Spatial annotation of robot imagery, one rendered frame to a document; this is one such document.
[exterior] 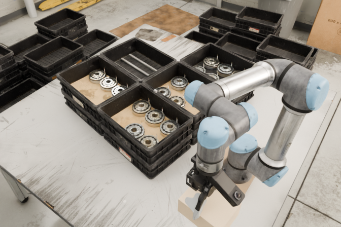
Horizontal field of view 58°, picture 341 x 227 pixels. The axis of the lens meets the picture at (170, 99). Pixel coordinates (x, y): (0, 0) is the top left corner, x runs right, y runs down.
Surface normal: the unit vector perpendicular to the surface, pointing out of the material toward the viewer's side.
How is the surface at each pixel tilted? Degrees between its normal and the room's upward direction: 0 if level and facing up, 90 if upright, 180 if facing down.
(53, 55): 0
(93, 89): 0
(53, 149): 0
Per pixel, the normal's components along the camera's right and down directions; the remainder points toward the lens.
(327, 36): -0.54, 0.31
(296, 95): -0.74, 0.31
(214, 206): 0.00, -0.74
